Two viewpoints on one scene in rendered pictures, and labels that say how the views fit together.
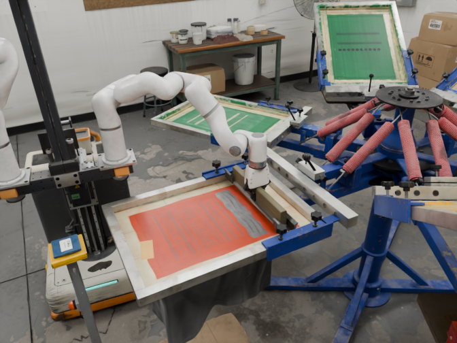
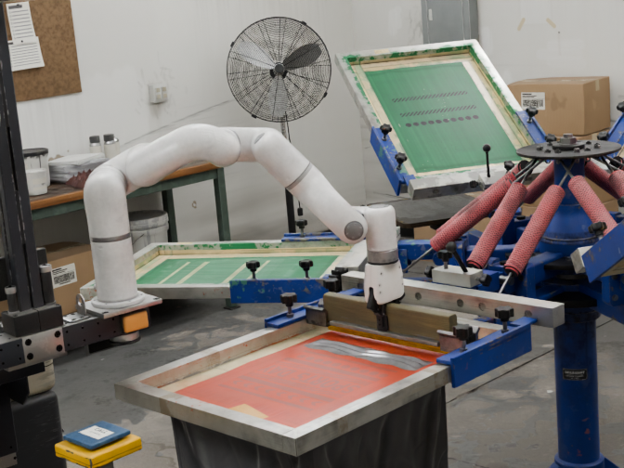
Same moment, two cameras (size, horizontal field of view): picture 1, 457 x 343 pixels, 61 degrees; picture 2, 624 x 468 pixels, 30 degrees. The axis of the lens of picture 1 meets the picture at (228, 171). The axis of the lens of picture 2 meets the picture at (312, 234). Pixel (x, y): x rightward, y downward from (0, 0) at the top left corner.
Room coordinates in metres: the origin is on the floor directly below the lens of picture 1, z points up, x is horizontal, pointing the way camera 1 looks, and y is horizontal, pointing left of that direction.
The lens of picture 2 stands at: (-1.16, 0.91, 1.85)
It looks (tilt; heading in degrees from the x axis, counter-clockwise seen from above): 12 degrees down; 341
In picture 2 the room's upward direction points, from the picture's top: 5 degrees counter-clockwise
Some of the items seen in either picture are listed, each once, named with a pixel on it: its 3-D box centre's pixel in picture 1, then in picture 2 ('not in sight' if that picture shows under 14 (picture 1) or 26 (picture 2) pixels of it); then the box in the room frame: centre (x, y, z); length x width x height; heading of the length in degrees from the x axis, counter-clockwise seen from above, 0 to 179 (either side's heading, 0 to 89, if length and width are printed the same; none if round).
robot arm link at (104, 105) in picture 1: (107, 107); (106, 203); (1.54, 0.50, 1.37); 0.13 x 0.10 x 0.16; 167
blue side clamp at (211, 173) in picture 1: (231, 172); (312, 318); (1.64, -0.02, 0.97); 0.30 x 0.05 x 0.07; 116
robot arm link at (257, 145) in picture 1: (248, 144); (364, 227); (1.40, -0.09, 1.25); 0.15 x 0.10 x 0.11; 77
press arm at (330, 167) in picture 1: (319, 174); (471, 286); (1.53, -0.43, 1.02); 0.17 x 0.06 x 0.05; 116
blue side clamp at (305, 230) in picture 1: (297, 237); (485, 352); (1.14, -0.26, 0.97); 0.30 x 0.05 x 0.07; 116
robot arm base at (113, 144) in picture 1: (113, 141); (110, 268); (1.54, 0.51, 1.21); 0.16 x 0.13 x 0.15; 20
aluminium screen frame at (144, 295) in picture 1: (211, 218); (326, 363); (1.28, 0.08, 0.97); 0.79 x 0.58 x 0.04; 116
